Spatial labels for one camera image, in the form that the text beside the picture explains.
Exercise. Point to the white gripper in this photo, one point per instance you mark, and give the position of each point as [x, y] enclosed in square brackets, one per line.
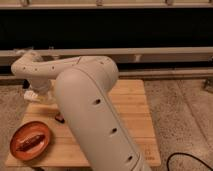
[40, 86]

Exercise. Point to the white squeeze bottle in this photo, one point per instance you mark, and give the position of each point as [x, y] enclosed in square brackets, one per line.
[31, 96]

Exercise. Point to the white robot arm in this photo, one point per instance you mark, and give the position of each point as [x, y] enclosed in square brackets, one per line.
[81, 86]

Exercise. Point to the brown snack in bowl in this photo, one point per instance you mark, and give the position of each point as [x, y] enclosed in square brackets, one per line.
[31, 142]

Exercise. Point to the dark chocolate bar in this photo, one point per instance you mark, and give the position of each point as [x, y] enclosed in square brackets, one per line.
[59, 118]

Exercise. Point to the long metal rail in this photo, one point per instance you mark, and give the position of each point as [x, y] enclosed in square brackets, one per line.
[138, 55]

